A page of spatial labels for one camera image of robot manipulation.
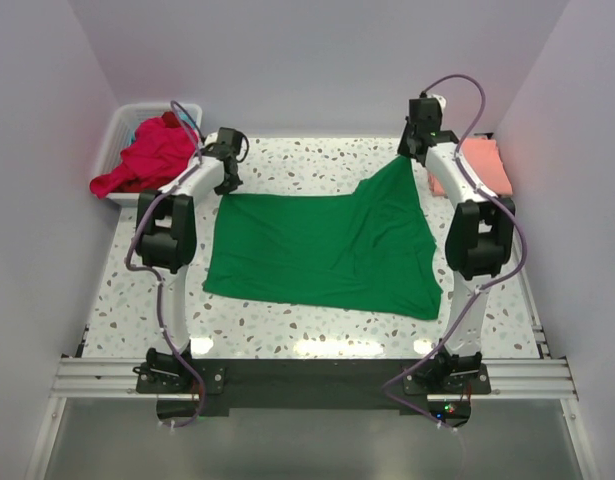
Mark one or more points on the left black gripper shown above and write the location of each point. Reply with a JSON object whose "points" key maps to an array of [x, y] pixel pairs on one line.
{"points": [[226, 188]]}

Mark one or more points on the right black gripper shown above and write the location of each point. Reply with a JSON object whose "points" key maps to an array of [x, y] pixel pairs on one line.
{"points": [[403, 147]]}

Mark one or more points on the green t shirt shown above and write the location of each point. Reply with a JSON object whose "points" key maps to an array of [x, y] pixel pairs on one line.
{"points": [[371, 250]]}

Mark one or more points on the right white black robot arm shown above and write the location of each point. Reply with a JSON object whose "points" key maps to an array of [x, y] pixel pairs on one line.
{"points": [[479, 240]]}

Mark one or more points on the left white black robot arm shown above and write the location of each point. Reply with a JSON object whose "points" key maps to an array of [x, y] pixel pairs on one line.
{"points": [[165, 239]]}

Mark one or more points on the folded salmon pink t shirt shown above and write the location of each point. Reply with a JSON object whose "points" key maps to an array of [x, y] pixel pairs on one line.
{"points": [[482, 165]]}

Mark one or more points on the dark red t shirt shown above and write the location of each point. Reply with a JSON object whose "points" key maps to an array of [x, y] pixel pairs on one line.
{"points": [[170, 120]]}

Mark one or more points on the crumpled magenta t shirt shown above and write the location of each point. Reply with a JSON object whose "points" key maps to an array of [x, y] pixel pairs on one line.
{"points": [[156, 157]]}

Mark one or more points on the white plastic laundry basket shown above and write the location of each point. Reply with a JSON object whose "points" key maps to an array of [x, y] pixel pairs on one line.
{"points": [[121, 129]]}

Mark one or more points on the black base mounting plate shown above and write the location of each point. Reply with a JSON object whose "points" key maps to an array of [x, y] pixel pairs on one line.
{"points": [[440, 388]]}

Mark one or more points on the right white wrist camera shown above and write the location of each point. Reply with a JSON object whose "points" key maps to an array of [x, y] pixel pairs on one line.
{"points": [[441, 100]]}

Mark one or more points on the aluminium frame rail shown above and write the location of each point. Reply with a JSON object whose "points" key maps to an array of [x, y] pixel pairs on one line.
{"points": [[509, 378]]}

